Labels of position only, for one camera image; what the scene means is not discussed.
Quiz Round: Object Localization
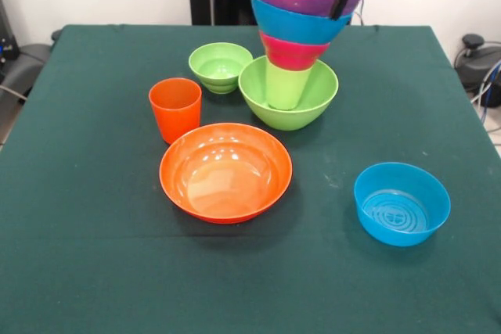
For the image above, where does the wide purple bowl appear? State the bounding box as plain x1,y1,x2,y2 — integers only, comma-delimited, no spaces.
250,0,370,18

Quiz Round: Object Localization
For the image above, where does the large blue bowl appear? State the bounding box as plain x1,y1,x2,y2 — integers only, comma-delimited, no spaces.
250,0,353,46

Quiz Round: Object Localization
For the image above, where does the small crimson bowl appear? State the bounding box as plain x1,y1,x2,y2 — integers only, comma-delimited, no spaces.
259,31,332,72

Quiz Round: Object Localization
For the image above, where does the light green cup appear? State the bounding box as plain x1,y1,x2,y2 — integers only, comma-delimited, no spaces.
265,58,314,111

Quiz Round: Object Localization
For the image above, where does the medium green bowl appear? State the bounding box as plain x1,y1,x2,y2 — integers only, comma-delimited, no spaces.
238,55,339,131

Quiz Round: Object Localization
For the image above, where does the small blue bowl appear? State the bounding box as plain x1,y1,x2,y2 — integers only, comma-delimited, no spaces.
354,161,452,248

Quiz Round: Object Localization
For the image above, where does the black computer tower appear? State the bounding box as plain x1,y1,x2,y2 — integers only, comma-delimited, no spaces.
0,0,20,77

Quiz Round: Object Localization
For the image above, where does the small green bowl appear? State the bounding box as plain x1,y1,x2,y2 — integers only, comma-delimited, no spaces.
188,41,254,95

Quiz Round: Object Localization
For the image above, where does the orange cup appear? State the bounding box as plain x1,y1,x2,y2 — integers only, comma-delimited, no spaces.
148,77,203,145

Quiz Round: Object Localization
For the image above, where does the wide orange bowl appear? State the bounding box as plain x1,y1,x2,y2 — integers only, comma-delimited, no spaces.
159,122,294,225

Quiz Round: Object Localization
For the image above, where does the dark green tablecloth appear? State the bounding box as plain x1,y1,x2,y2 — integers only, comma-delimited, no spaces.
0,23,501,334

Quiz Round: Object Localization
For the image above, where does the black wall cable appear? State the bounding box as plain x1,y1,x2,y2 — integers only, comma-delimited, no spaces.
350,0,367,27

